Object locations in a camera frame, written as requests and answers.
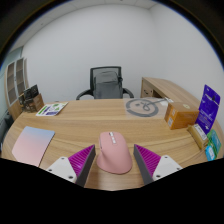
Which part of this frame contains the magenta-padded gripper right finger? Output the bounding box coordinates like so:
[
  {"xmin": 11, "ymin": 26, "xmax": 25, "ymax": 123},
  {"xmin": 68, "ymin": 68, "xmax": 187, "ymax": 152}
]
[{"xmin": 133, "ymin": 143, "xmax": 184, "ymax": 186}]

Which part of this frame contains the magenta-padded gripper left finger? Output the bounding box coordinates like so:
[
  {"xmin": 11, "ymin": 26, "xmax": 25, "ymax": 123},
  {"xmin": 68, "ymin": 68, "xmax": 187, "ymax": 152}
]
[{"xmin": 45, "ymin": 144, "xmax": 97, "ymax": 188}]

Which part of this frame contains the pink computer mouse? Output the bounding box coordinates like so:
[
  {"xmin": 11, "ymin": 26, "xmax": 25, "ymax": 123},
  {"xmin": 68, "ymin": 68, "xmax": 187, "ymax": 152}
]
[{"xmin": 96, "ymin": 130, "xmax": 134, "ymax": 175}]

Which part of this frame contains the pink-blue gradient mouse pad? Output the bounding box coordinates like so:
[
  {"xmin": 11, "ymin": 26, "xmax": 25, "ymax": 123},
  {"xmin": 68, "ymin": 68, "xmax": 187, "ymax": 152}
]
[{"xmin": 11, "ymin": 125, "xmax": 56, "ymax": 168}]

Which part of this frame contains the small beige box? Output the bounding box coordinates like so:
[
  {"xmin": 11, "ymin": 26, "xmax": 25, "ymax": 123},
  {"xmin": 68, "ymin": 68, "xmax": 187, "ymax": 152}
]
[{"xmin": 187, "ymin": 123, "xmax": 210, "ymax": 150}]

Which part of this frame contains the small blue packet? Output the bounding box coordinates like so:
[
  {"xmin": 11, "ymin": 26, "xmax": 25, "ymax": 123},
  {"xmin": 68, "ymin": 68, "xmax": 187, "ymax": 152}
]
[{"xmin": 204, "ymin": 144, "xmax": 218, "ymax": 162}]

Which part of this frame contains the orange cardboard box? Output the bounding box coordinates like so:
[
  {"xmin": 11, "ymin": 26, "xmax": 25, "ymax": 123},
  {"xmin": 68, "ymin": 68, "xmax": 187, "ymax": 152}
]
[{"xmin": 164, "ymin": 101, "xmax": 200, "ymax": 130}]

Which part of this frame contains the green packet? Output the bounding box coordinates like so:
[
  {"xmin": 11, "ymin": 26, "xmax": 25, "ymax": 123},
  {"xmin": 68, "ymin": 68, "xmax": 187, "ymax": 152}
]
[{"xmin": 206, "ymin": 129, "xmax": 223, "ymax": 156}]

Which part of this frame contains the white green purple leaflet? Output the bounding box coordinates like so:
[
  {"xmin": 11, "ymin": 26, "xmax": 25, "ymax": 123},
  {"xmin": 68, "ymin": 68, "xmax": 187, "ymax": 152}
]
[{"xmin": 35, "ymin": 101, "xmax": 69, "ymax": 117}]

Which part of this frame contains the large dark brown box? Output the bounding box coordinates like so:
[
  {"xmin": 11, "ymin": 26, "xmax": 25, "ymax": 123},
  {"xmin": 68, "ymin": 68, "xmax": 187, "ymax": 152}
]
[{"xmin": 29, "ymin": 93, "xmax": 45, "ymax": 113}]

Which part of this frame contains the purple hanging package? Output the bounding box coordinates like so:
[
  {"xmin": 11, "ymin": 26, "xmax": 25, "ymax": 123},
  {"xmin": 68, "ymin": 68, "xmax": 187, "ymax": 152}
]
[{"xmin": 195, "ymin": 84, "xmax": 222, "ymax": 135}]

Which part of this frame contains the narrow dark brown box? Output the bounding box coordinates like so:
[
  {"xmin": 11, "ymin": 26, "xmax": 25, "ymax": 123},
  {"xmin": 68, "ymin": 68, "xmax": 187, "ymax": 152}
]
[{"xmin": 18, "ymin": 94, "xmax": 31, "ymax": 112}]

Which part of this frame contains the wooden side desk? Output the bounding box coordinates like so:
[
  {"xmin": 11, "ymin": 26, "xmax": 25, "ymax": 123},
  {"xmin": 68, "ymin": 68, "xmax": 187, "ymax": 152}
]
[{"xmin": 139, "ymin": 76, "xmax": 203, "ymax": 109}]

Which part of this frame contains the grey backpack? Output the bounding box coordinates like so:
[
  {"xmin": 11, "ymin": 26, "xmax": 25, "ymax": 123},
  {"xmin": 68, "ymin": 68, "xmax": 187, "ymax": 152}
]
[{"xmin": 93, "ymin": 70, "xmax": 124, "ymax": 100}]

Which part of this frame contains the wooden shelf unit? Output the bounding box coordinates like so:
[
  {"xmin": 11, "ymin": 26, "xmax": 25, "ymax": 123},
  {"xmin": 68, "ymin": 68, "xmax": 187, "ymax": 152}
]
[{"xmin": 3, "ymin": 57, "xmax": 30, "ymax": 108}]

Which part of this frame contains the black mesh office chair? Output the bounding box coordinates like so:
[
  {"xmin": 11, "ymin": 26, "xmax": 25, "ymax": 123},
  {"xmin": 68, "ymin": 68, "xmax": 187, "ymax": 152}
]
[{"xmin": 75, "ymin": 65, "xmax": 135, "ymax": 101}]

